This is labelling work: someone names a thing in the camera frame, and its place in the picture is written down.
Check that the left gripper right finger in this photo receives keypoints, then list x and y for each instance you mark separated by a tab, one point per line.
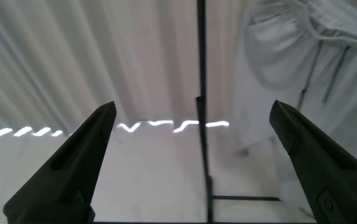
331	174

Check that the black clothes rack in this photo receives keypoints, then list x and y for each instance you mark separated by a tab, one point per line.
202	62

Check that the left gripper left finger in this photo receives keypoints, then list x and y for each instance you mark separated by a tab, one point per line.
63	174

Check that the white curtain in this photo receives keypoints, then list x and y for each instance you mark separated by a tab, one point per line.
72	62

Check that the pale grey shorts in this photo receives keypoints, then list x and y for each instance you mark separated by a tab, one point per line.
274	62

